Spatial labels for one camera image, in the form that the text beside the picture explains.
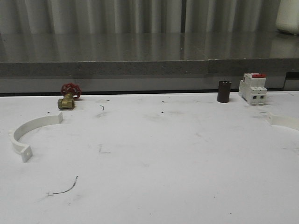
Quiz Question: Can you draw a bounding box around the dark brown cylindrical coupling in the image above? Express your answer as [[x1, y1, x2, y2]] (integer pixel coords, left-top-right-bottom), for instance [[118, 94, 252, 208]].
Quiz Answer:
[[217, 80, 231, 103]]

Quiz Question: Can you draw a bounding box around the white container on counter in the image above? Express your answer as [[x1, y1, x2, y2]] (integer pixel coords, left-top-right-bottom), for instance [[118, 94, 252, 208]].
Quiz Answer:
[[276, 0, 299, 35]]

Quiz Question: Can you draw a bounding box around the brass valve red handwheel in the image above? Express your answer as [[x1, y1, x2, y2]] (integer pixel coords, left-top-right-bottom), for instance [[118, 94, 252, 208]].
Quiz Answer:
[[57, 83, 82, 110]]

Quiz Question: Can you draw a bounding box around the white half pipe clamp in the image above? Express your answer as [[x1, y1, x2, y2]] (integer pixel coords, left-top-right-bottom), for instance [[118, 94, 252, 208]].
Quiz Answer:
[[9, 112, 64, 162], [267, 112, 299, 130]]

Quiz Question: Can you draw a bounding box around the grey stone counter shelf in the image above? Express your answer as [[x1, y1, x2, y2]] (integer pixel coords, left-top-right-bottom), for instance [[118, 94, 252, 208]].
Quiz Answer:
[[0, 32, 299, 79]]

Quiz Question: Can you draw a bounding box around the white circuit breaker red switch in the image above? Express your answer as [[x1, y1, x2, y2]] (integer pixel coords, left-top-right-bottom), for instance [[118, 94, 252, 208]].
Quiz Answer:
[[239, 73, 267, 105]]

